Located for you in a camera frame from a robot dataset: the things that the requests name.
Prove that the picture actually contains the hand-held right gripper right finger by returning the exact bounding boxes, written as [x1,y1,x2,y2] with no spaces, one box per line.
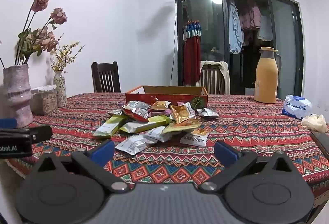
[200,140,299,194]

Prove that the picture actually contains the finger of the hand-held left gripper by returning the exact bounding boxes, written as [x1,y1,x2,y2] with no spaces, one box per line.
[30,125,53,141]
[0,118,18,129]

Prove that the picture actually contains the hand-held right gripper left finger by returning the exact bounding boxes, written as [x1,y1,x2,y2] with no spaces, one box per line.
[31,140,130,194]

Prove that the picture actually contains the pile of assorted snack packets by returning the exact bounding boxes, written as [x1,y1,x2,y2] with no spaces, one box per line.
[93,100,220,156]

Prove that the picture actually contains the red cardboard box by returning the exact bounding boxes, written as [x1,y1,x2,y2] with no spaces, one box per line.
[125,85,209,109]

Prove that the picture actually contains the pink ceramic vase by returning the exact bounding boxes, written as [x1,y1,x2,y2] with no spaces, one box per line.
[3,64,34,128]

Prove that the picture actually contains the clear container white lid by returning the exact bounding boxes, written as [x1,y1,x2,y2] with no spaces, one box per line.
[30,84,58,115]

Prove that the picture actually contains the small floral vase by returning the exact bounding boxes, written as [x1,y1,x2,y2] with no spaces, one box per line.
[53,71,67,108]

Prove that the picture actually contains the yellow flower branches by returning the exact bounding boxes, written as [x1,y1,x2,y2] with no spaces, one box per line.
[50,40,85,73]

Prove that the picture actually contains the wooden chair with cloth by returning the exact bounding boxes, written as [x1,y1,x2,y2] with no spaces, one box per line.
[218,61,231,95]

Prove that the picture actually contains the brown slatted wooden chair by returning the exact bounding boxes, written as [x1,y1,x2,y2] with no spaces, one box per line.
[200,60,227,95]

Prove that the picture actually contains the white blue tissue pack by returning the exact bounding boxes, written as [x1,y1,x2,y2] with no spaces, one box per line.
[281,94,313,120]

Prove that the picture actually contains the yellow thermos jug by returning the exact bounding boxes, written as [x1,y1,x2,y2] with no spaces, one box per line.
[253,46,279,104]

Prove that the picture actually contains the dark wooden chair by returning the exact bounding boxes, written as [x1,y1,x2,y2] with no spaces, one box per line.
[91,61,121,93]

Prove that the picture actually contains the black flat slab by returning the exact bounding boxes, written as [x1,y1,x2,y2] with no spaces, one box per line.
[309,131,329,159]

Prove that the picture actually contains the red hanging fabric bundle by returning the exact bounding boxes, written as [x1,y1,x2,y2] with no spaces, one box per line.
[183,21,202,86]

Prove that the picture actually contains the dark framed sliding glass door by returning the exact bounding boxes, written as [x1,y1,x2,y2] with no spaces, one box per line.
[175,0,304,97]

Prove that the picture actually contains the light blue hanging shirt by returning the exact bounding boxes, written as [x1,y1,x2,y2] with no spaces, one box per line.
[228,0,243,54]

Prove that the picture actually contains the pale hanging garment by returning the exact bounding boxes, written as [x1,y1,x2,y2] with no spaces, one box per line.
[257,8,273,41]

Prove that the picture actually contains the pink hanging clothes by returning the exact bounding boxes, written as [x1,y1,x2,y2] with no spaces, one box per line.
[239,0,262,32]

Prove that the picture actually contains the black lamp cable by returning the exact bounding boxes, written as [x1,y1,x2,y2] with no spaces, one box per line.
[170,15,178,86]

